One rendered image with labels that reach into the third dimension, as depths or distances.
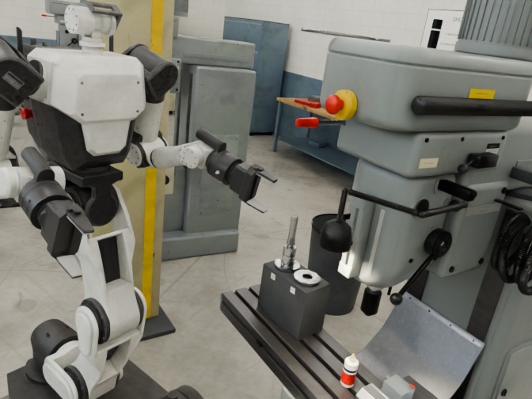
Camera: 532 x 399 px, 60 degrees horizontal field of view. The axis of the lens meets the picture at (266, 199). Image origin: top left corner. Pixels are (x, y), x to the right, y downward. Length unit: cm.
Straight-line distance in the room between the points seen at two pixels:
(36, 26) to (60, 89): 857
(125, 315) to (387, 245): 80
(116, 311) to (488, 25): 124
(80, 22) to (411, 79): 80
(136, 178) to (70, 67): 153
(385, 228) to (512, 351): 71
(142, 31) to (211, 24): 830
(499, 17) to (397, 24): 568
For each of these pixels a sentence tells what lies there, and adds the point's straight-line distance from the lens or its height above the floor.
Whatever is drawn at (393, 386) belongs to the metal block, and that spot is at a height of 107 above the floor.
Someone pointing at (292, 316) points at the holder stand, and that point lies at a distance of 158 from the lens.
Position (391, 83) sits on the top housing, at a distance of 91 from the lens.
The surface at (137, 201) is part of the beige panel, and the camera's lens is 275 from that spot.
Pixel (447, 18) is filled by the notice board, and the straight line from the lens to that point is 641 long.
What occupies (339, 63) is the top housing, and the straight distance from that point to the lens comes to 100.
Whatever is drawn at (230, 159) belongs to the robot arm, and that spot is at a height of 152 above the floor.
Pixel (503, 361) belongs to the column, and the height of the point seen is 103.
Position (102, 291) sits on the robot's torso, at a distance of 142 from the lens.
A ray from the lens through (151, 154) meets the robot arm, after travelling 155.
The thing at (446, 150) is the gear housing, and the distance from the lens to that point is 106.
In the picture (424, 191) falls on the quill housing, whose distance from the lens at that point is 109.
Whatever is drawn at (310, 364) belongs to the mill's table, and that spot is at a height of 93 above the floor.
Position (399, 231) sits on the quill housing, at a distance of 110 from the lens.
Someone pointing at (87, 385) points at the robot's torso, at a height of 72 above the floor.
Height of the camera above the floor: 189
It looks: 20 degrees down
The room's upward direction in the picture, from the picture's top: 8 degrees clockwise
